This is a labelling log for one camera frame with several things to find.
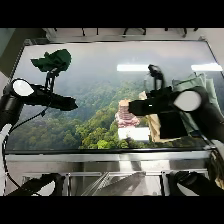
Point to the cream T-shirt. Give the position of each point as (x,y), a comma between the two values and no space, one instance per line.
(154,128)

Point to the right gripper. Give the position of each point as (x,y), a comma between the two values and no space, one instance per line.
(153,105)

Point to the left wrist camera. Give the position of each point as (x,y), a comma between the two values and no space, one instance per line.
(51,80)

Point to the dark green garment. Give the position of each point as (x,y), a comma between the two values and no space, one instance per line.
(53,60)

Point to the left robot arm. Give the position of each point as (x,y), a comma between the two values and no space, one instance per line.
(10,105)

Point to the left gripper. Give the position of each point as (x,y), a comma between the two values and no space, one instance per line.
(63,102)

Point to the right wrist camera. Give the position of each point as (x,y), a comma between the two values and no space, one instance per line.
(155,71)

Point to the silver frame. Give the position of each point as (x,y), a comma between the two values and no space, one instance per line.
(126,160)

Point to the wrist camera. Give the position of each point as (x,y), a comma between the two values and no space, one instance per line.
(155,71)
(51,80)

